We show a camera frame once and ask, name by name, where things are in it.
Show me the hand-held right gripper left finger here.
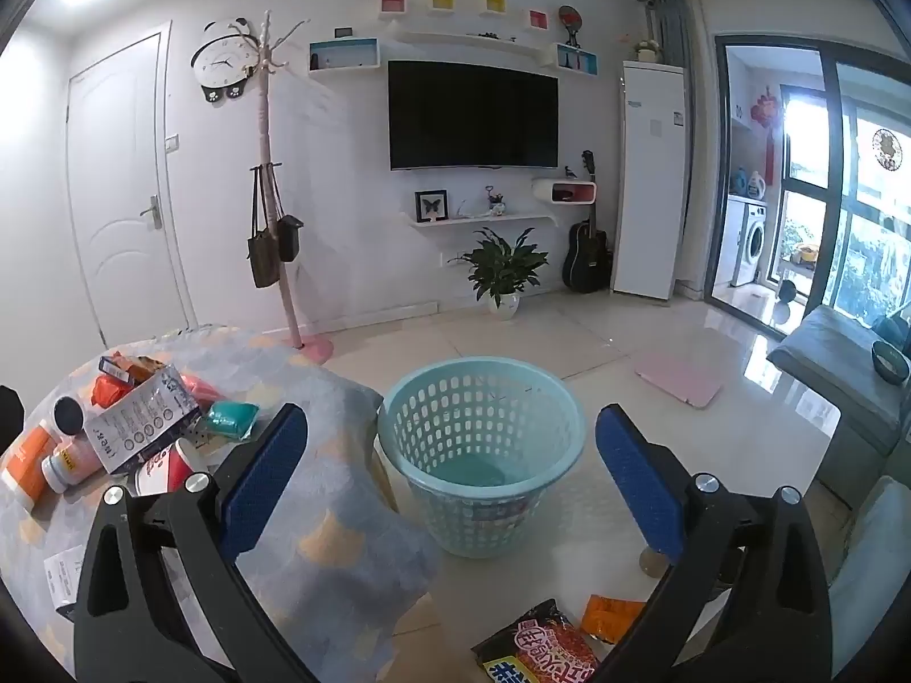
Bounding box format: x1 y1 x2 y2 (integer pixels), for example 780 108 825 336
71 402 321 683

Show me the orange snack box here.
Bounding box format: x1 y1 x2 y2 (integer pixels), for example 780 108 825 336
98 353 168 385

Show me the teal packet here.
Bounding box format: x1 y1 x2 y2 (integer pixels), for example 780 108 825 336
206 400 261 438

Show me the orange packet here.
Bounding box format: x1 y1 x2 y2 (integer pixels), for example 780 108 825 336
580 594 647 645

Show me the white curved wall shelf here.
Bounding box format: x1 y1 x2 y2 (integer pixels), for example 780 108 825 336
408 212 556 230

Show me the black-lidded jar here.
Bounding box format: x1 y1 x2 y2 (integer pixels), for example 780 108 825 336
53 396 87 435

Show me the scale-patterned tablecloth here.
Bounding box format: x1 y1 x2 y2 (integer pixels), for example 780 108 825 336
0 327 442 683

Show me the glass sliding door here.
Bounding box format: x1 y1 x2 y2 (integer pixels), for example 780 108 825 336
704 32 911 343

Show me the black wall television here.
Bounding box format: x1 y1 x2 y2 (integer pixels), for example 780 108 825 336
388 60 560 172

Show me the pink coat rack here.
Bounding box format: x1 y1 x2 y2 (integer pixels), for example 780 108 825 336
249 10 335 364

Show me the grey curtain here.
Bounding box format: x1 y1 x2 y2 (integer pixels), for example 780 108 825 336
644 0 713 286

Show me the light blue cushion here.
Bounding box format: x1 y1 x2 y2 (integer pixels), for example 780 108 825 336
829 476 911 656

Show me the pink packet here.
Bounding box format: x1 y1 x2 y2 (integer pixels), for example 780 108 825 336
178 372 223 406

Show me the potted green plant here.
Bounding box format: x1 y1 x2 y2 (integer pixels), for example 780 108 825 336
455 228 551 321

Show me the black guitar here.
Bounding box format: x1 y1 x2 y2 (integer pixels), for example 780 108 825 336
562 151 614 294

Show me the orange and white bottle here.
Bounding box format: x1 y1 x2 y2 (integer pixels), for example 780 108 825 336
0 423 65 512

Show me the teal bowl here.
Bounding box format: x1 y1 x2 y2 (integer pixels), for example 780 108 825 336
872 340 911 381

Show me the black shoulder bag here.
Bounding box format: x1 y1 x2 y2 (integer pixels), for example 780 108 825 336
276 213 306 263

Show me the small white bottle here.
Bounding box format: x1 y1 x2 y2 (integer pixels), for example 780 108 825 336
41 437 104 495

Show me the round window decal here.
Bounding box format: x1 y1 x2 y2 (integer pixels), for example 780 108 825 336
872 128 905 170

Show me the grey sofa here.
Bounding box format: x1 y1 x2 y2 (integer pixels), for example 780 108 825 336
767 302 911 513

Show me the long white wall shelf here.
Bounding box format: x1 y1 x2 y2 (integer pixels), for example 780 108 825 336
388 28 563 72

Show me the red knot ornament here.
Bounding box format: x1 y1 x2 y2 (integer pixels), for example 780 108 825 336
750 85 782 129

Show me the pink floor mat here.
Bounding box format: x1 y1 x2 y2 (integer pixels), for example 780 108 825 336
635 354 723 410

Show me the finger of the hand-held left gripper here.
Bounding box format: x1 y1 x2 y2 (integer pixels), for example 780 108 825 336
0 384 26 442

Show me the white and red wall cubby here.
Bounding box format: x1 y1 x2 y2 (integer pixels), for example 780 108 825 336
532 178 596 206

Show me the white and blue wall box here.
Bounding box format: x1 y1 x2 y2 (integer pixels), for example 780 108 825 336
556 43 597 78
309 39 384 76

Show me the white washing machine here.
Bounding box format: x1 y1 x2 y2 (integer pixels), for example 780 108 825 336
729 198 770 289

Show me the red plastic bag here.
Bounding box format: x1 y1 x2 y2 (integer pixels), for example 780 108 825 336
91 376 135 410

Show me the red and white cup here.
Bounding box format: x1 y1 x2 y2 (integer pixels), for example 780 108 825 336
132 437 215 499

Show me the paper slip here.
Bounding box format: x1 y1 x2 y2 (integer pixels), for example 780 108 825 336
43 548 90 613

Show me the red snack packet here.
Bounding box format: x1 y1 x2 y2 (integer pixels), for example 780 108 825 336
471 599 606 683

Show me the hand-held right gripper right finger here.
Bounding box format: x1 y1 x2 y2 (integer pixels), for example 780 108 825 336
595 402 834 683

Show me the teal plastic basket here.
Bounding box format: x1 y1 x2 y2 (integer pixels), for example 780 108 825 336
377 359 588 559

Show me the white standing air conditioner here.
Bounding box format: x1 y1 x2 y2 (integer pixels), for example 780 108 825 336
612 60 690 298

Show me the panda wall clock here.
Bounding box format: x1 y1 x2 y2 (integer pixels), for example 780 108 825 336
192 18 258 104

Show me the brown tote bag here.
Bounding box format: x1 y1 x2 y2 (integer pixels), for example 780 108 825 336
247 163 282 290

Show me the white printed flat packet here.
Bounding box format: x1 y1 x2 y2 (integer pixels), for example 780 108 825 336
84 363 202 474

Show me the white door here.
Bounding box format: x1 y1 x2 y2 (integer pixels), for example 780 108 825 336
66 32 196 346

